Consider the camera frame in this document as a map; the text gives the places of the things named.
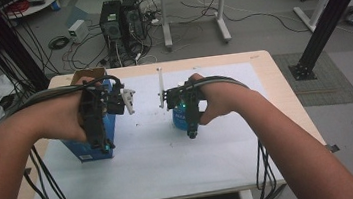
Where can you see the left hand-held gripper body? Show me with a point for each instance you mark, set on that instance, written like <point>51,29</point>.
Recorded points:
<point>93,109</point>

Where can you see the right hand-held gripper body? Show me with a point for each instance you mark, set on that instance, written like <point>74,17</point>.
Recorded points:
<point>191,103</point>

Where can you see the blue can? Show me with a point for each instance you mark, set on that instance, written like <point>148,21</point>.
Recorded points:
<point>179,119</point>

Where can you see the blue carton box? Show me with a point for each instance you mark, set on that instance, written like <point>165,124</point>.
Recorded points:
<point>109,130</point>

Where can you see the person's right hand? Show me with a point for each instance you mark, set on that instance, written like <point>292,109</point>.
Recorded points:
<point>223,97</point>

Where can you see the person's left hand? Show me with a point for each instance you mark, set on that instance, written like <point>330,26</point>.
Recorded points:
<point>60,114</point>

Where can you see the white table mat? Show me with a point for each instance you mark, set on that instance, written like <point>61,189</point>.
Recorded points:
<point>152,169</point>

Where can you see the slim black computer tower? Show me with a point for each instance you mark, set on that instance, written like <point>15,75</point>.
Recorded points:
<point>132,17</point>

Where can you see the large black computer tower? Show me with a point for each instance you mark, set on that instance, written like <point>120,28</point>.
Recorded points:
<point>111,23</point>

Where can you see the small white power box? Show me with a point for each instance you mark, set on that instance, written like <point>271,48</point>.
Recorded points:
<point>77,31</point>

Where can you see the round white table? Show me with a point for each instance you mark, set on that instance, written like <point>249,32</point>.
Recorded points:
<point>36,6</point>

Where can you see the grey floor mat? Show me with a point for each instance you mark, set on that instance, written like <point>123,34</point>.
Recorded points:
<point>326,79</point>

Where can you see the black table clip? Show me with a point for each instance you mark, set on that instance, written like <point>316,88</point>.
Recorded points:
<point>332,148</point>

